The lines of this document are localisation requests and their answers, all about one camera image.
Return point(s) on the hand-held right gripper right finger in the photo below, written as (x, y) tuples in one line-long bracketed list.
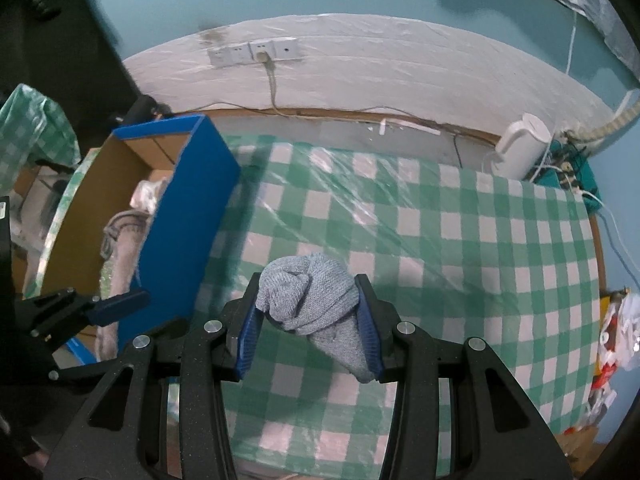
[(371, 340)]

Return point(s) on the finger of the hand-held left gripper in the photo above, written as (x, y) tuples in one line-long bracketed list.
[(120, 306), (80, 373)]

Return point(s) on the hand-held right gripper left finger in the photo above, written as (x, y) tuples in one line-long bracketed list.
[(247, 332)]

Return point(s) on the brown fleece towel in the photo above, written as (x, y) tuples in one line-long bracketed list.
[(125, 245)]

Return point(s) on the grey sock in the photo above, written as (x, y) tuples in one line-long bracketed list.
[(310, 300)]

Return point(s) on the blue cardboard box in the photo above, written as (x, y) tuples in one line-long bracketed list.
[(190, 220)]

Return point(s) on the green checkered tablecloth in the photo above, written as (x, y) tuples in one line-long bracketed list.
[(450, 260)]

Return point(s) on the green checkered plastic bag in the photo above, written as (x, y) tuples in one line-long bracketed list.
[(35, 130)]

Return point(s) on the white plastic strip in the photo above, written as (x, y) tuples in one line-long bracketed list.
[(410, 126)]

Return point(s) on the dark bulky object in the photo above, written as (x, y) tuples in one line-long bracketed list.
[(55, 35)]

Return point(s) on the white electric kettle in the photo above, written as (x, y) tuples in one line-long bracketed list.
[(522, 145)]

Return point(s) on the white plastic bag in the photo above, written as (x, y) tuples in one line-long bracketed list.
[(626, 320)]

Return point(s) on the white wall socket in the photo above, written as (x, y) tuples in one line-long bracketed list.
[(286, 48), (227, 56), (261, 51)]

